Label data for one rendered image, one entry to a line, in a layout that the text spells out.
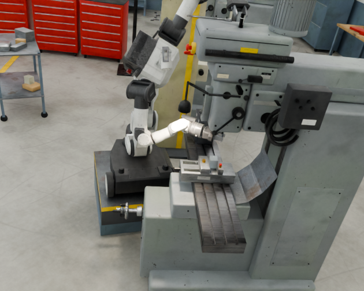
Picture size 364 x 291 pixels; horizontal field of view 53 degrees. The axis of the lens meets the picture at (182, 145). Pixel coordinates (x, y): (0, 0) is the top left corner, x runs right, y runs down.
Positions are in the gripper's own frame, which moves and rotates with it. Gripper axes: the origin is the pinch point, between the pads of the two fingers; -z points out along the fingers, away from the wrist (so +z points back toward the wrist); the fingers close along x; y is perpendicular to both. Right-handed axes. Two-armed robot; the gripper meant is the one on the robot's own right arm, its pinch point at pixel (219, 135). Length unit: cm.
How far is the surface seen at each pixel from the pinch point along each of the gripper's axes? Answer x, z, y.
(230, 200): -14.6, -17.2, 32.6
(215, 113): -11.9, 2.5, -20.2
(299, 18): 2, -26, -75
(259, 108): -4.0, -19.4, -26.5
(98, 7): 356, 301, 36
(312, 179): 2, -60, 11
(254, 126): -4.2, -19.2, -15.2
